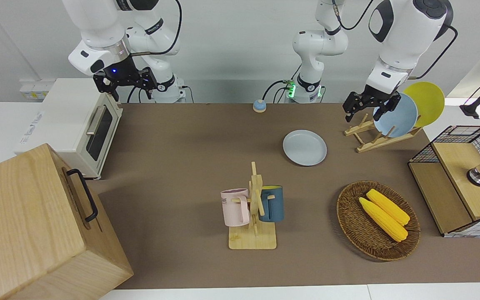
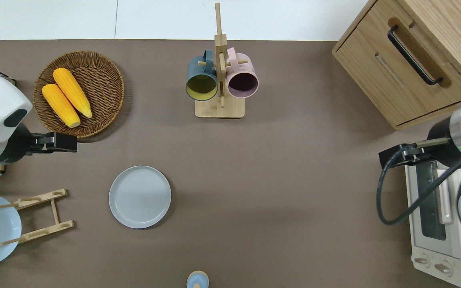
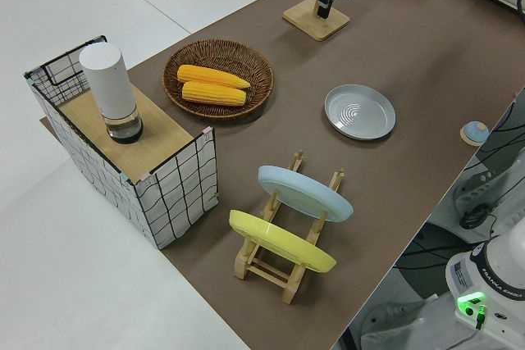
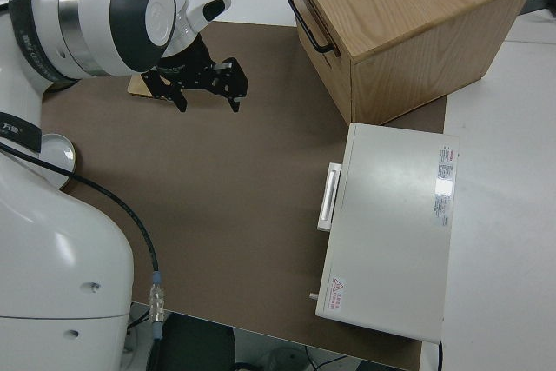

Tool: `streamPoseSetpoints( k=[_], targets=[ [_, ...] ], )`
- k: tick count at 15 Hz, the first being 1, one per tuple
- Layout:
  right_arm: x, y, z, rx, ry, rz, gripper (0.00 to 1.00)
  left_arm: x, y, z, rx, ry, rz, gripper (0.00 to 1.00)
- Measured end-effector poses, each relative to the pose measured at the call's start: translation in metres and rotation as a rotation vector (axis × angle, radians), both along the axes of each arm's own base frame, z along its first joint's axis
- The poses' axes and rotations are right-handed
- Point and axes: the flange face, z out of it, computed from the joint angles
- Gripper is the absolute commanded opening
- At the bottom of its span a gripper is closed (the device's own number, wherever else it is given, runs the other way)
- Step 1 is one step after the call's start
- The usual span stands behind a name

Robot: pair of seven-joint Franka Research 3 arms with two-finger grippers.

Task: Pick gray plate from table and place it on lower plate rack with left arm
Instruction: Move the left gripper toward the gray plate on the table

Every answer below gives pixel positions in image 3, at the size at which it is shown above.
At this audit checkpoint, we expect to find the yellow corn cob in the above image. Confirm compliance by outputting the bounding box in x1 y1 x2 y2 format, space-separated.
176 64 251 90
180 81 248 107

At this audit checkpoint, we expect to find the brown table mat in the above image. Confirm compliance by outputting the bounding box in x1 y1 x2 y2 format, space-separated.
39 0 525 350

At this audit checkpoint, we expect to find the white power strip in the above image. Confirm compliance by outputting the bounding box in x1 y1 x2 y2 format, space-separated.
453 167 509 214

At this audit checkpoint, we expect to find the wooden board shelf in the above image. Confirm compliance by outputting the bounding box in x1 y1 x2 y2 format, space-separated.
57 87 194 175

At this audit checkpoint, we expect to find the wooden plate rack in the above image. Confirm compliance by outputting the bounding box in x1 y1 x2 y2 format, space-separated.
233 149 346 305

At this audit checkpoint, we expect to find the wire basket with grid liner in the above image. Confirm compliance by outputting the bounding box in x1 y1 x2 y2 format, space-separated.
23 34 218 251

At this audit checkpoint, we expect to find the white cylindrical grinder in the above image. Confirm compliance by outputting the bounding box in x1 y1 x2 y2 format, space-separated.
79 41 144 145

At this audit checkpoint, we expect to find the black cable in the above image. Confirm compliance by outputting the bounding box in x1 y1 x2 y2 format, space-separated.
399 233 497 273
477 89 525 162

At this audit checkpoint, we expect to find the yellow plate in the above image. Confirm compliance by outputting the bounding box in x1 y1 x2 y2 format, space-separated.
228 209 338 273

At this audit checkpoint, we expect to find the round wicker basket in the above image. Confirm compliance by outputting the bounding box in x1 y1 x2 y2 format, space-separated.
162 39 275 120

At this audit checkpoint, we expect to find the wooden mug stand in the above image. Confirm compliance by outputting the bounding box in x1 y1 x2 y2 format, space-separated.
282 0 351 43

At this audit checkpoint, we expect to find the blue dome wooden bell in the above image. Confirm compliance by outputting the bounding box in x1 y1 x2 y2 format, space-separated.
459 120 489 147

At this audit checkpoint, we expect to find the gray plate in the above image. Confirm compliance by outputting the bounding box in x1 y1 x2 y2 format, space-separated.
324 84 397 141

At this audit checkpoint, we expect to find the light blue plate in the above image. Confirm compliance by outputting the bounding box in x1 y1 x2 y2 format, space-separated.
257 165 354 224

